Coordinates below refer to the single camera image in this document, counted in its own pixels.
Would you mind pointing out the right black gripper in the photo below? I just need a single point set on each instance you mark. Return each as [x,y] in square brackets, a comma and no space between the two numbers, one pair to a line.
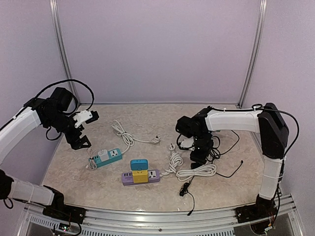
[200,159]

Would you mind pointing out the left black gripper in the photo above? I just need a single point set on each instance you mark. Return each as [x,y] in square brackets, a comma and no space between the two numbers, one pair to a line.
[76,144]

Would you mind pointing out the white plug adapter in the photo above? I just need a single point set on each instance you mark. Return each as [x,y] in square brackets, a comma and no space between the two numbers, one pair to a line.
[103,155]

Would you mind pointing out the teal power strip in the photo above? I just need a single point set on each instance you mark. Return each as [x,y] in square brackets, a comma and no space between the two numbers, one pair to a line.
[114,155]

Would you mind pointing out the black power adapter with cable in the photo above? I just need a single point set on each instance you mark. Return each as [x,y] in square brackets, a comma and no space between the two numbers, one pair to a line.
[185,190]

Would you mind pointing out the blue plug adapter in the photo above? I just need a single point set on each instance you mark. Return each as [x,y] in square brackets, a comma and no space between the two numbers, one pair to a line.
[139,164]

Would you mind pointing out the purple power strip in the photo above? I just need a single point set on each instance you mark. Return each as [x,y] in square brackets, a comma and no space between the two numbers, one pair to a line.
[153,175]

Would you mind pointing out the yellow cube socket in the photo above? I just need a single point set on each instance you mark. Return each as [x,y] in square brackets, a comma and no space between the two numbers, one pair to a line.
[140,176]

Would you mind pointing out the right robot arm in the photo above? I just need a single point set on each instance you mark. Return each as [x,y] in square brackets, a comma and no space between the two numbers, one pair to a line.
[265,120]

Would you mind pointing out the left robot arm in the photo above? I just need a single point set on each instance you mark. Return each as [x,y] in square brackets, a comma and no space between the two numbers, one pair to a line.
[54,107]

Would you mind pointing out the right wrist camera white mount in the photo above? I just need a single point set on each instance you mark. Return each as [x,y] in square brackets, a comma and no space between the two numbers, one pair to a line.
[186,144]

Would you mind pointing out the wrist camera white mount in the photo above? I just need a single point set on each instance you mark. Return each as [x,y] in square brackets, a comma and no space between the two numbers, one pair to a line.
[186,144]
[85,116]

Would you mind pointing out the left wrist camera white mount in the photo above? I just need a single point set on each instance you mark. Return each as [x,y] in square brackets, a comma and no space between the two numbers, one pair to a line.
[85,116]

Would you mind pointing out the aluminium front rail frame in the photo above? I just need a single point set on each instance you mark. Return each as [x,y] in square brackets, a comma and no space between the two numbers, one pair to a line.
[215,222]

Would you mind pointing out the left aluminium corner post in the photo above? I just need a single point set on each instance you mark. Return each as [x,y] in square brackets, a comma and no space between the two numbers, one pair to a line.
[59,38]

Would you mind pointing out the aluminium corner post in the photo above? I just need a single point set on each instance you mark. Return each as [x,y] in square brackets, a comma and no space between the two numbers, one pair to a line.
[254,53]
[59,38]

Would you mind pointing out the right aluminium corner post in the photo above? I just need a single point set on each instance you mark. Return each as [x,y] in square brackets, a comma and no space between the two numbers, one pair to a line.
[254,53]

